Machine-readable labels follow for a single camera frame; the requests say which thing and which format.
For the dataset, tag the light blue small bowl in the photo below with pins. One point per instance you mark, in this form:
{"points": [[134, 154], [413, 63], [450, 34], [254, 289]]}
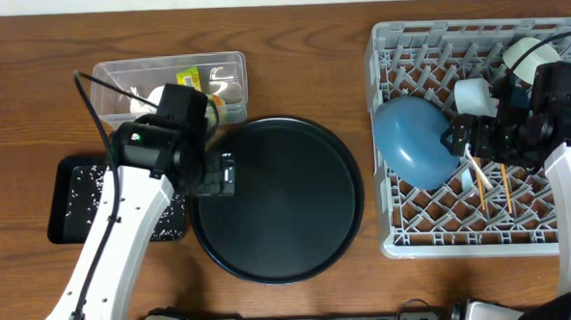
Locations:
{"points": [[472, 97]]}

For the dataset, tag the grey dishwasher rack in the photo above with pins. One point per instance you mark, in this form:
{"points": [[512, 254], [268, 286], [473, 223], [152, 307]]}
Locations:
{"points": [[425, 59]]}

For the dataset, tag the teal green bowl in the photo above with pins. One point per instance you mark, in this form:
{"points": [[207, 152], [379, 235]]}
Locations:
{"points": [[545, 54]]}

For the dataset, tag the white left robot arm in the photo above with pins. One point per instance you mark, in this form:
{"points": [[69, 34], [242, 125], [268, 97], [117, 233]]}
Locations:
{"points": [[153, 158]]}

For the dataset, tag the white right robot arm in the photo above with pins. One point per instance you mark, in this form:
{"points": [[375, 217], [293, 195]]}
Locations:
{"points": [[557, 167]]}

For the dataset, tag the dark blue plate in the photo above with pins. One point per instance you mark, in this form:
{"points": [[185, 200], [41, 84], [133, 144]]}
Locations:
{"points": [[407, 131]]}

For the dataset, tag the clear plastic waste bin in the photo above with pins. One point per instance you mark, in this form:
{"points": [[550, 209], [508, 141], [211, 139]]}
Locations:
{"points": [[222, 73]]}

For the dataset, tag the yellow snack wrapper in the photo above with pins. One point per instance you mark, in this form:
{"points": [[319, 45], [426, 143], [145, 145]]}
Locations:
{"points": [[191, 78]]}

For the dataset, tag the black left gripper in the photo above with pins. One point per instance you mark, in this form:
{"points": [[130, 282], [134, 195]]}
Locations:
{"points": [[224, 173]]}

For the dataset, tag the round black serving tray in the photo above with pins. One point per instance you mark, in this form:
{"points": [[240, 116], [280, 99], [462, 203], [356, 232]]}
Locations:
{"points": [[297, 205]]}

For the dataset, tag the black rectangular tray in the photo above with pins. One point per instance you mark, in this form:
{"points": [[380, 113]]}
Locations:
{"points": [[61, 191]]}

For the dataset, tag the white napkin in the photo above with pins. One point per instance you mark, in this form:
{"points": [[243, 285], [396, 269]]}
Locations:
{"points": [[155, 97], [138, 107]]}

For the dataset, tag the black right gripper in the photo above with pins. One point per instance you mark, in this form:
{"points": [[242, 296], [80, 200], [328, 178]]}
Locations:
{"points": [[483, 125]]}

